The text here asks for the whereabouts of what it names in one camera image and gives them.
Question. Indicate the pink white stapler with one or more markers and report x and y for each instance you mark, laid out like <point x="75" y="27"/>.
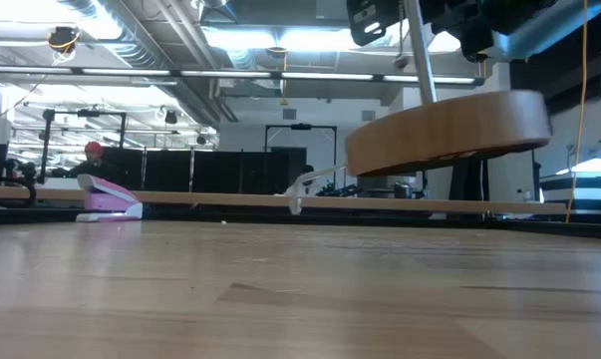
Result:
<point x="108" y="202"/>

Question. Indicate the wooden base table lamp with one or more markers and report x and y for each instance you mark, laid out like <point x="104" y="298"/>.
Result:
<point x="449" y="129"/>

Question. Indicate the long ceiling light bar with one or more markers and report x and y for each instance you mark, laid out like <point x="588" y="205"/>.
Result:
<point x="225" y="75"/>

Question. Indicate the light wooden desk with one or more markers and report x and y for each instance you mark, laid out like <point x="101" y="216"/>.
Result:
<point x="380" y="204"/>

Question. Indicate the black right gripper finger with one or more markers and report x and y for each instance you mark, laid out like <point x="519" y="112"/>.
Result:
<point x="382" y="15"/>

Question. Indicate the person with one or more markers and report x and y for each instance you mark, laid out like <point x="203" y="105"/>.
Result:
<point x="308" y="169"/>
<point x="94" y="167"/>

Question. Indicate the black white storage shelf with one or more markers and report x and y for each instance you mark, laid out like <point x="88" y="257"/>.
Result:
<point x="579" y="192"/>

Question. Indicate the black folded panel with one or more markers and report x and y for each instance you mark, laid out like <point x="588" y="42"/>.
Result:
<point x="467" y="182"/>

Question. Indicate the white board panel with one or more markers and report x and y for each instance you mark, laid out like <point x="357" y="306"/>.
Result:
<point x="509" y="179"/>

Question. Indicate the silver ventilation duct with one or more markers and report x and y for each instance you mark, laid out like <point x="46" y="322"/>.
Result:
<point x="130" y="50"/>

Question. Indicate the black aluminium frame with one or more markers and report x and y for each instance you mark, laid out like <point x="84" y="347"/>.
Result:
<point x="380" y="222"/>

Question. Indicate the black partition panel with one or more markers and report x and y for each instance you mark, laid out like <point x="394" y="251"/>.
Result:
<point x="168" y="172"/>
<point x="270" y="172"/>
<point x="128" y="169"/>
<point x="217" y="172"/>

